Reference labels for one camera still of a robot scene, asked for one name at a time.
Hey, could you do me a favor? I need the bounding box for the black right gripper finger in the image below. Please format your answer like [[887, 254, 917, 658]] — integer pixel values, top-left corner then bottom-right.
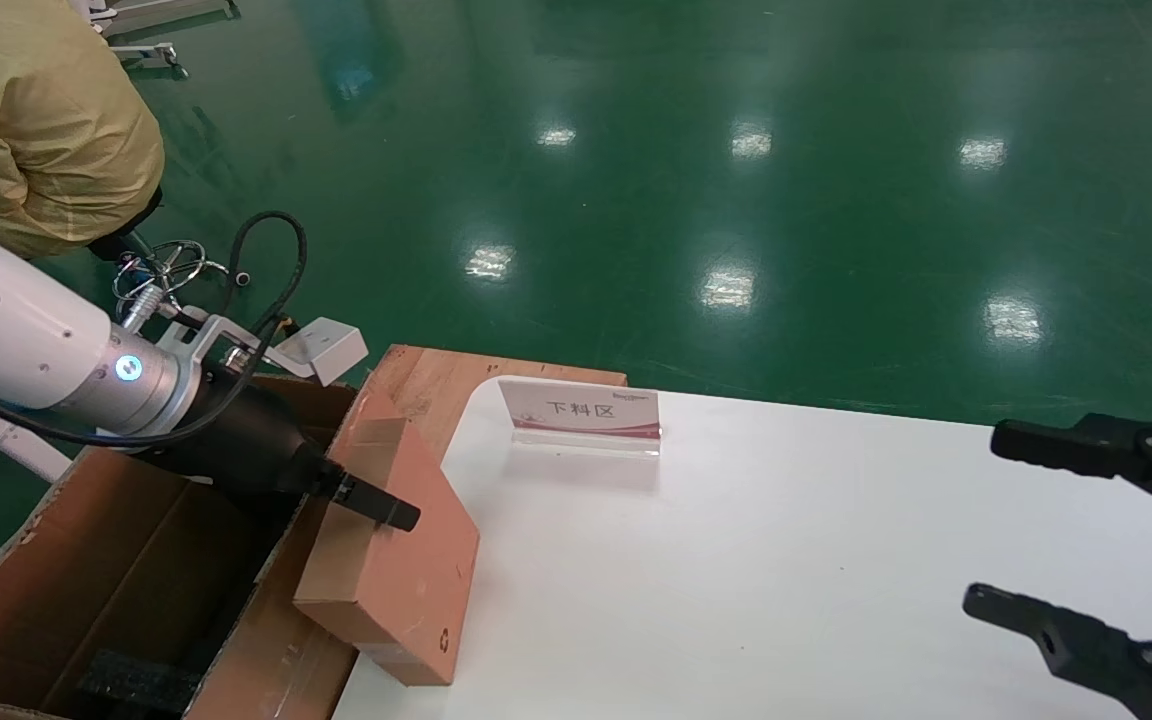
[[990, 408, 1152, 532], [962, 583, 1152, 720]]

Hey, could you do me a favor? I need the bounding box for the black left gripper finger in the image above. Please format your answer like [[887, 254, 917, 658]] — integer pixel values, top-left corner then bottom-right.
[[321, 465, 423, 534]]

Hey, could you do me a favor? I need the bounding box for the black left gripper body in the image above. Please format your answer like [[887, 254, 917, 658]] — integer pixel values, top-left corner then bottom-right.
[[136, 378, 349, 513]]

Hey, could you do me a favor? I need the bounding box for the small cardboard box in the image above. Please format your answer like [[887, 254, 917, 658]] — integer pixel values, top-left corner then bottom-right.
[[293, 385, 482, 688]]

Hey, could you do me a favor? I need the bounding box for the large open cardboard box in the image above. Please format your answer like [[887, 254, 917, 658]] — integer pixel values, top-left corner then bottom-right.
[[0, 372, 437, 720]]

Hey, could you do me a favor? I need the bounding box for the brown wooden board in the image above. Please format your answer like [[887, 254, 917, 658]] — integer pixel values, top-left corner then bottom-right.
[[366, 344, 629, 466]]

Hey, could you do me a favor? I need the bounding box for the chrome base swivel stool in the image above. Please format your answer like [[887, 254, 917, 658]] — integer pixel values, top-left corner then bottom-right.
[[86, 188, 253, 307]]

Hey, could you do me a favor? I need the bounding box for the acrylic sign with red print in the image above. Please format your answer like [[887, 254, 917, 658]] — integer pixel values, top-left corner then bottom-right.
[[497, 376, 663, 459]]

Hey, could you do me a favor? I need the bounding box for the white slanted metal pole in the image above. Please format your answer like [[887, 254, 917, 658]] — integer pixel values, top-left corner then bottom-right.
[[0, 385, 74, 483]]

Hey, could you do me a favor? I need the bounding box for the person in yellow coat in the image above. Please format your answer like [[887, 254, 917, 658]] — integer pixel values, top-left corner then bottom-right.
[[0, 0, 166, 263]]

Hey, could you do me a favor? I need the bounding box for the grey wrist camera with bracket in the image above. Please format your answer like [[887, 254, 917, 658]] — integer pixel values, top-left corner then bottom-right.
[[158, 315, 370, 389]]

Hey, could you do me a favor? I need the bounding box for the thick black cable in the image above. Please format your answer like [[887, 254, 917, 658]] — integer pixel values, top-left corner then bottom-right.
[[0, 210, 309, 448]]

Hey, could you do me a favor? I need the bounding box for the grey metal equipment frame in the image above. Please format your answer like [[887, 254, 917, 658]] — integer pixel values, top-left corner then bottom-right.
[[71, 0, 239, 73]]

